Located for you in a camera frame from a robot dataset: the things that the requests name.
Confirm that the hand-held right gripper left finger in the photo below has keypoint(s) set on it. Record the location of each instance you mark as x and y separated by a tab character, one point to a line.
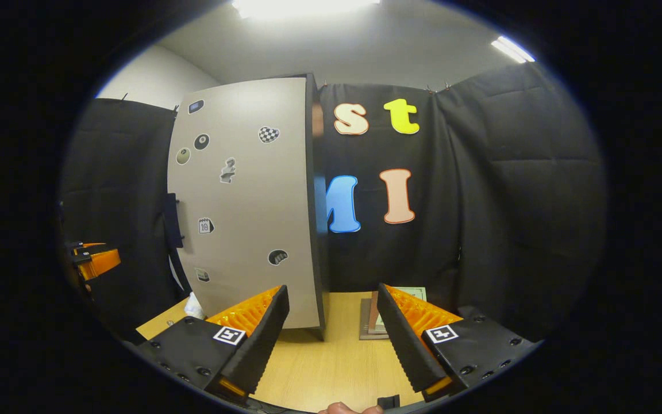
262	345

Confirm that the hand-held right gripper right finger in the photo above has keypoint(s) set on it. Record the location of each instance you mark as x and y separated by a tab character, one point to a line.
403	345

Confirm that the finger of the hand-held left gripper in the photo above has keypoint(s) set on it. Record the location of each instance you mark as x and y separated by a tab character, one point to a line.
94	245
104	261

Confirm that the reddish brown book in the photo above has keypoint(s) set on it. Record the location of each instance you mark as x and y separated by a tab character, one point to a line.
373	316

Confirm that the pale green book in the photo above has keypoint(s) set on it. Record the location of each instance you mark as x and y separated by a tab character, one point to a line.
417	293

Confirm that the white plush toy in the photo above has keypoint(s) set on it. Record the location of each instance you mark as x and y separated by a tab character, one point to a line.
194	307

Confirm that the black backdrop cloth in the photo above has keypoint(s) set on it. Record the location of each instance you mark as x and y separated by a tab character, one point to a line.
509	201

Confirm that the narrow ceiling light panel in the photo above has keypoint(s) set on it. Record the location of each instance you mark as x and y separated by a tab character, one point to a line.
512	49

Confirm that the large ceiling light panel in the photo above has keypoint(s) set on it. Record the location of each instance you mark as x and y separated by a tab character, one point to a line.
302	7

